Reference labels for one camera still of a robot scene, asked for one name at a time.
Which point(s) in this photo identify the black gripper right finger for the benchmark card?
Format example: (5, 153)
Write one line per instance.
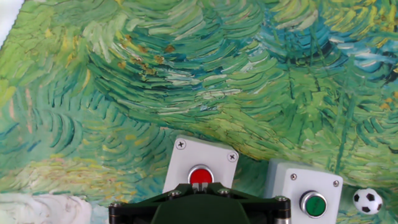
(261, 207)

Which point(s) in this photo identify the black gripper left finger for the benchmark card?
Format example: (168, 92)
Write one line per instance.
(140, 205)

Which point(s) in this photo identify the grey box green push button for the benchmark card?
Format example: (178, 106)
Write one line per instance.
(289, 193)

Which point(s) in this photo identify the grey box red push button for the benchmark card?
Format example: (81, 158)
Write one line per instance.
(202, 155)

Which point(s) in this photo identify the small soccer ball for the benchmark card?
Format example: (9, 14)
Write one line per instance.
(367, 202)

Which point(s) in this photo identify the painted landscape cloth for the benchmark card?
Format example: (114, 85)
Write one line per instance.
(186, 77)

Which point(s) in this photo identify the white fabric sheet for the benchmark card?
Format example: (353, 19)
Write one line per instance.
(6, 15)

